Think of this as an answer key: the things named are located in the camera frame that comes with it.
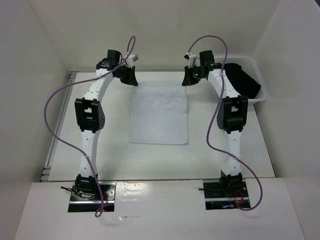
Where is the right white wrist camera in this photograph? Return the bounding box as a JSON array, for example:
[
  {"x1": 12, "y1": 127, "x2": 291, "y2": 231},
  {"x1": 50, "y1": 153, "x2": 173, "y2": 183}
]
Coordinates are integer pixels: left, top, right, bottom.
[{"x1": 183, "y1": 52, "x2": 197, "y2": 68}]

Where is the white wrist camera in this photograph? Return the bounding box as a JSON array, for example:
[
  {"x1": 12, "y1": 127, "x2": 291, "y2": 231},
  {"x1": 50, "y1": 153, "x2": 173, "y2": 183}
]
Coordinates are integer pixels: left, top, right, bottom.
[
  {"x1": 125, "y1": 53, "x2": 139, "y2": 68},
  {"x1": 183, "y1": 52, "x2": 197, "y2": 68}
]

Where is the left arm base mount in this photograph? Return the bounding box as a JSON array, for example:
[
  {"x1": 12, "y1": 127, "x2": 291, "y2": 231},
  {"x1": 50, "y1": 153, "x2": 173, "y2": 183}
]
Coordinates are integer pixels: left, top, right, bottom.
[{"x1": 60, "y1": 181, "x2": 117, "y2": 213}]

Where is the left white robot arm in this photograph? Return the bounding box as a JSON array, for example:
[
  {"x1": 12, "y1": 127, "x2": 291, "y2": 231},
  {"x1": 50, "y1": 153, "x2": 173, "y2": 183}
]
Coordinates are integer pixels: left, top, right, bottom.
[{"x1": 73, "y1": 50, "x2": 139, "y2": 200}]

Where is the black skirt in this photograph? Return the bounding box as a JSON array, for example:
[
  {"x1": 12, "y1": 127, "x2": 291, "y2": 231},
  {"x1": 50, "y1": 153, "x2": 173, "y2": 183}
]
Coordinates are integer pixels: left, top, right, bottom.
[{"x1": 224, "y1": 63, "x2": 261, "y2": 99}]

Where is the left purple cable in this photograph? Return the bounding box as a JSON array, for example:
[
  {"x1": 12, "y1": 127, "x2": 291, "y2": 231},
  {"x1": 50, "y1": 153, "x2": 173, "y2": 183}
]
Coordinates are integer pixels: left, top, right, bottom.
[{"x1": 43, "y1": 35, "x2": 137, "y2": 217}]

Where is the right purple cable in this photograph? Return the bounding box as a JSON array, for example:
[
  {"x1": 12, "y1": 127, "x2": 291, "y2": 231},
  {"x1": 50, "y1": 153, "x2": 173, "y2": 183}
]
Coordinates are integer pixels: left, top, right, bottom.
[{"x1": 187, "y1": 35, "x2": 265, "y2": 212}]

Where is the purple cable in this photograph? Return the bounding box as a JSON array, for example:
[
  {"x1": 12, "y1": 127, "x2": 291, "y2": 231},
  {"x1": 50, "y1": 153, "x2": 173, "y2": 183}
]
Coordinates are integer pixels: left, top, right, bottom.
[
  {"x1": 43, "y1": 35, "x2": 137, "y2": 217},
  {"x1": 187, "y1": 35, "x2": 265, "y2": 212}
]

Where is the white skirt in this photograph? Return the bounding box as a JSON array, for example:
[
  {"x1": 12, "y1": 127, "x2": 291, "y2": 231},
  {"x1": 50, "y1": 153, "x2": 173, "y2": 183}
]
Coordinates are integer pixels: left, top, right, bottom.
[{"x1": 128, "y1": 82, "x2": 189, "y2": 145}]

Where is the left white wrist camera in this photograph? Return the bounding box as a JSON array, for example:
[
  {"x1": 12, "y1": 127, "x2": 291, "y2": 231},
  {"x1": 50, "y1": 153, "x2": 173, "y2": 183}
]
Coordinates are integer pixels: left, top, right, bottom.
[{"x1": 125, "y1": 53, "x2": 139, "y2": 68}]

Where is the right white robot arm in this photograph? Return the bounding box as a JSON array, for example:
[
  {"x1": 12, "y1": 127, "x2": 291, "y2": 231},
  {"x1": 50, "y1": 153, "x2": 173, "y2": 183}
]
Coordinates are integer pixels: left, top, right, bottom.
[{"x1": 182, "y1": 50, "x2": 248, "y2": 197}]

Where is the white plastic basket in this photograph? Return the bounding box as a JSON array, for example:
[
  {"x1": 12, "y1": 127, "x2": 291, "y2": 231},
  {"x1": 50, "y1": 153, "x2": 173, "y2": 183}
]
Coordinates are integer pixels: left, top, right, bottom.
[{"x1": 207, "y1": 55, "x2": 268, "y2": 106}]

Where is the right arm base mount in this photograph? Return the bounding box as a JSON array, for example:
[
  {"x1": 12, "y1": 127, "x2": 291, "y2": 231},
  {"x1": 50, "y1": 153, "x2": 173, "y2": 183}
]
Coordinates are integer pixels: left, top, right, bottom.
[{"x1": 198, "y1": 178, "x2": 251, "y2": 210}]

